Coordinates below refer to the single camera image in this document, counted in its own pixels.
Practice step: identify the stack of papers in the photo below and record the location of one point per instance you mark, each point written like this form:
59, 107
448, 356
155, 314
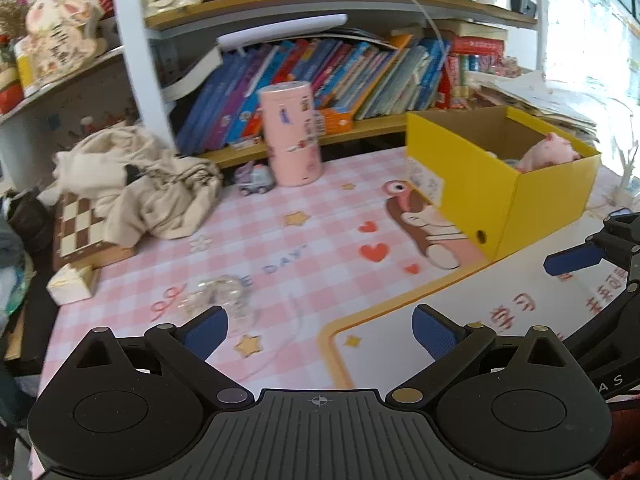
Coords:
540, 105

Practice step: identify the stack of red books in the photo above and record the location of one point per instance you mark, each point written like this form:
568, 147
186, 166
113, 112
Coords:
477, 60

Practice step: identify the grey toy car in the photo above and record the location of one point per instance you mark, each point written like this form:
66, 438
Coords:
256, 180

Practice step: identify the pink plush pig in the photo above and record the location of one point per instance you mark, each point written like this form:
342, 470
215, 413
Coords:
547, 152

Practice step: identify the small flat white packet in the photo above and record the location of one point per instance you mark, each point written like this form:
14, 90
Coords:
246, 142

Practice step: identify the orange box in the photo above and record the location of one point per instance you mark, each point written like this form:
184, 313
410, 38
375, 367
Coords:
337, 120

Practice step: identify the beige cloth garment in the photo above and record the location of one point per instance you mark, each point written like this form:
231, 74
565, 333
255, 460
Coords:
145, 185

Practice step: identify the iridescent plastic bags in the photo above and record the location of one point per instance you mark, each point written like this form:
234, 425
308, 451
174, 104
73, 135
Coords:
15, 285

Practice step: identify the black bag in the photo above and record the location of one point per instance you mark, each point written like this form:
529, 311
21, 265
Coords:
30, 222

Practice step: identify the white branch stand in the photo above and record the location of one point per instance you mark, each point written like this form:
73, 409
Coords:
627, 170

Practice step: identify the grey blanket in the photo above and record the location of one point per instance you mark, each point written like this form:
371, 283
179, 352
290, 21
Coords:
10, 240

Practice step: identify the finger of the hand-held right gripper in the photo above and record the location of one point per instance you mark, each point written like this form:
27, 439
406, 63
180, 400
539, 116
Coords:
615, 315
570, 261

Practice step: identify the white lamp bar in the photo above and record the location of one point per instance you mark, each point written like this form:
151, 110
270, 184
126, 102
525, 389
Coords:
280, 32

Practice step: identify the wooden chessboard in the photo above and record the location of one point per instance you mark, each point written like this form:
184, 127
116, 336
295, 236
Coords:
80, 235

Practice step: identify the clear bead trinket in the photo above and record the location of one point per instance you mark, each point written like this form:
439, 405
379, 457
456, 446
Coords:
220, 297

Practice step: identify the yellow cardboard box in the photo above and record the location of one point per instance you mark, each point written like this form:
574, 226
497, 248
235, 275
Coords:
540, 210

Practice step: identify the small black box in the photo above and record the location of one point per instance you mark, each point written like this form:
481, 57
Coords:
524, 0

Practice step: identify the yellow and white canister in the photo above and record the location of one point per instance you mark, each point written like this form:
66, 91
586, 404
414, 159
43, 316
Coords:
24, 67

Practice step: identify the bunny plaque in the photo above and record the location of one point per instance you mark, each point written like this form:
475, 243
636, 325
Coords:
60, 35

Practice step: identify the pink sticker canister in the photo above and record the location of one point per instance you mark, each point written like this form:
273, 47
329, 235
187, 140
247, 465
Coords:
292, 135

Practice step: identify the thick white book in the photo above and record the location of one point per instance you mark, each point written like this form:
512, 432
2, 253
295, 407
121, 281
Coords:
192, 75

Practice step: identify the cream tissue pack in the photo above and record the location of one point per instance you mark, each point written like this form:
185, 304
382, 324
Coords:
72, 285

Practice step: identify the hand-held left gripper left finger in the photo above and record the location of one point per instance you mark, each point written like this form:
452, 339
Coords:
207, 332

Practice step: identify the pink checked desktop mat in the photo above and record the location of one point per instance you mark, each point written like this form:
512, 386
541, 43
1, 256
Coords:
310, 245

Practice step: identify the row of colourful books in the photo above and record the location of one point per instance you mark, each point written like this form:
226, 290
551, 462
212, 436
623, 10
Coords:
360, 80

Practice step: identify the dark side table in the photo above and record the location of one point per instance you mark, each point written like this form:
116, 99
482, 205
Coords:
30, 335

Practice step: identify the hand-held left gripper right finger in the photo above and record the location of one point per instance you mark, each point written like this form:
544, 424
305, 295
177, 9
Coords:
435, 332

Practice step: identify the white bookshelf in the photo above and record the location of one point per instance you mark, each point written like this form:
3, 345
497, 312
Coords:
145, 60

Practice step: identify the white desk pad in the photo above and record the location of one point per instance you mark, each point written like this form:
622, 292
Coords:
390, 340

